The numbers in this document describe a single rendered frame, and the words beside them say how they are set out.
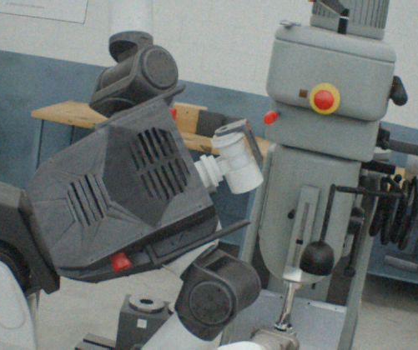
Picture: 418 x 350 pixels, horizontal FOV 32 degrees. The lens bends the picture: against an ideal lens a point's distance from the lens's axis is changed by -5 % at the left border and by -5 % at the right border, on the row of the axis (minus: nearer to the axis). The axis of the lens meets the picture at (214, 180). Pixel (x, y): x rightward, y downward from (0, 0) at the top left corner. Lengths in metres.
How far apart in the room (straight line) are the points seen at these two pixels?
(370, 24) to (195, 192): 0.84
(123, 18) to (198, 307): 0.57
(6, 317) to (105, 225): 0.30
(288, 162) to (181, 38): 4.51
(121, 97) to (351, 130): 0.50
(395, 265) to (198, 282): 4.38
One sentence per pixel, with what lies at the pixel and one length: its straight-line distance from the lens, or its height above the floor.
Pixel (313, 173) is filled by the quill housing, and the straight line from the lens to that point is 1.68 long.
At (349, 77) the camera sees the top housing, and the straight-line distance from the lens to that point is 1.52.
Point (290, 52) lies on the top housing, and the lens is 1.53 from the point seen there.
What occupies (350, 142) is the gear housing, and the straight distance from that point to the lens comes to 1.63.
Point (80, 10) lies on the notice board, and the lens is 6.42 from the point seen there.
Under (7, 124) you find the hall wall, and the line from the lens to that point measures 6.77.
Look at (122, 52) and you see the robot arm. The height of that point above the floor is 1.79.
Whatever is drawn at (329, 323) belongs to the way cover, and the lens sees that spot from 2.25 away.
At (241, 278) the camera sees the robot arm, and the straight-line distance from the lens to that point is 1.36.
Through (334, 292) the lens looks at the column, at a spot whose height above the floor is 1.15.
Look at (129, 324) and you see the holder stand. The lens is 1.90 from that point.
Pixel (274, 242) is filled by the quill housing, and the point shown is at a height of 1.40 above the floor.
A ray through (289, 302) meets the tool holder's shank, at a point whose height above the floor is 1.24.
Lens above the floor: 1.92
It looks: 14 degrees down
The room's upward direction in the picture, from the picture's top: 10 degrees clockwise
